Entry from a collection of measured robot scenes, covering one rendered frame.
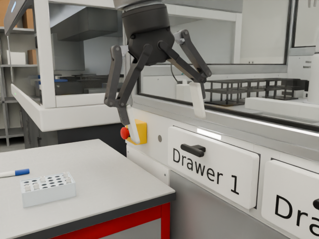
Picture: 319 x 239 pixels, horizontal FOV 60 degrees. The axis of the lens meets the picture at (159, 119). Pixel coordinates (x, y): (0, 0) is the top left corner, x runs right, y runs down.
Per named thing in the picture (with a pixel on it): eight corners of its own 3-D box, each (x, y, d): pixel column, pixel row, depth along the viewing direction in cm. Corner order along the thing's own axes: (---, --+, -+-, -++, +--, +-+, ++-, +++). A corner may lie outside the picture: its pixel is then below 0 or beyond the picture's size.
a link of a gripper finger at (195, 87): (188, 82, 52) (192, 81, 53) (194, 117, 54) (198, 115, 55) (196, 84, 50) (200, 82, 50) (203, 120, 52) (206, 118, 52)
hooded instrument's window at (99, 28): (41, 107, 121) (32, -3, 112) (12, 83, 270) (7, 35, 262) (230, 93, 179) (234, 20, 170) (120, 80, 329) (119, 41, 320)
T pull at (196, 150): (200, 158, 59) (200, 151, 58) (179, 149, 65) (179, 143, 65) (212, 155, 60) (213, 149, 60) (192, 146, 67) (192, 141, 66)
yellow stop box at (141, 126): (133, 146, 88) (132, 124, 86) (124, 141, 94) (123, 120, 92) (147, 143, 90) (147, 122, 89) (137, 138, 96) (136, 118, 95)
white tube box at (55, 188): (23, 208, 65) (21, 193, 65) (21, 193, 73) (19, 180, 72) (76, 196, 71) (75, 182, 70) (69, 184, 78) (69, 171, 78)
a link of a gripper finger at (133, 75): (154, 47, 45) (147, 42, 44) (125, 109, 45) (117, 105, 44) (146, 48, 48) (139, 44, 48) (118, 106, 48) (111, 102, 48)
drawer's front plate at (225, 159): (249, 210, 53) (253, 156, 51) (167, 164, 77) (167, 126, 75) (256, 208, 54) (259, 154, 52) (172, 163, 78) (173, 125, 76)
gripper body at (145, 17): (125, 7, 40) (140, 70, 43) (176, -2, 43) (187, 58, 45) (112, 15, 47) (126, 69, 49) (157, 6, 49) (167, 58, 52)
